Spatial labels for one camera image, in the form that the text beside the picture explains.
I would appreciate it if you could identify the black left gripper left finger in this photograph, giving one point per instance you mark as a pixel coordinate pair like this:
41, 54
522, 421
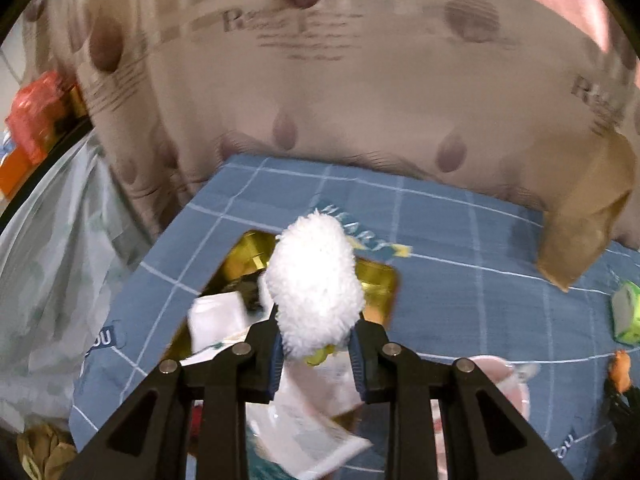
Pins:
148, 437

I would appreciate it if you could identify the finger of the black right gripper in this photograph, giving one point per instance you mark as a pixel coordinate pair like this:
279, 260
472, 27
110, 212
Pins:
620, 461

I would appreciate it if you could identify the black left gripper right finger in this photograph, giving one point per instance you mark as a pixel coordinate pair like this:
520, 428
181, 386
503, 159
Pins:
485, 437

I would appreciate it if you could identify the orange rubber toy animal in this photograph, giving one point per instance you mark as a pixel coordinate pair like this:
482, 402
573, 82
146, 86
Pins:
619, 371

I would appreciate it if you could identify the white fluffy sock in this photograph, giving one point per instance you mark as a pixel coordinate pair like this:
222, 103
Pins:
311, 278

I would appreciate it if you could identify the white spoon in mug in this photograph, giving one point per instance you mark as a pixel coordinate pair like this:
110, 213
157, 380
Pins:
524, 372

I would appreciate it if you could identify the teal white printed cloth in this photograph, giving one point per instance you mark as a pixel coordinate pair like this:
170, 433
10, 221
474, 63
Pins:
297, 436

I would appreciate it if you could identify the green tissue pack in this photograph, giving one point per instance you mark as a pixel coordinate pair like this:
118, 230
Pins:
625, 313

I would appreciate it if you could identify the pale green plastic sheet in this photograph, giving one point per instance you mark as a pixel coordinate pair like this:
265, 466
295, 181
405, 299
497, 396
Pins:
65, 255

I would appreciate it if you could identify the brown kraft paper bag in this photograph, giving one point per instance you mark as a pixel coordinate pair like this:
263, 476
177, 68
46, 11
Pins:
579, 225

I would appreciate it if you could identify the orange plastic bag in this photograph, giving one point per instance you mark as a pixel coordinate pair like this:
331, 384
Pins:
44, 111

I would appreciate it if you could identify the beige leaf print curtain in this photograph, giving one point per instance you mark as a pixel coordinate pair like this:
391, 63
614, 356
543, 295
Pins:
503, 97

